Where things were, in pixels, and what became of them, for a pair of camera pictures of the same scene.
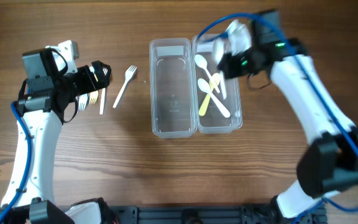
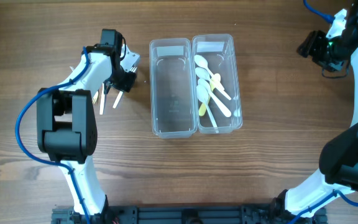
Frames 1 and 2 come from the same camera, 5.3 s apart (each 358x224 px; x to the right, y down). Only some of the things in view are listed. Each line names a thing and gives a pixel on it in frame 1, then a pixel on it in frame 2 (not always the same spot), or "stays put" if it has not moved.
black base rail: [252, 214] stays put
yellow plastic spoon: [202, 110] stays put
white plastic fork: [102, 101] stays put
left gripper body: [89, 78] → [125, 82]
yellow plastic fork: [94, 95] stays put
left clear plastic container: [172, 88] stays put
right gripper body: [232, 65] → [317, 49]
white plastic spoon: [201, 61] → [203, 73]
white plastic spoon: [222, 85] → [202, 93]
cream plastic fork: [130, 74] stays put
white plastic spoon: [205, 88] stays put
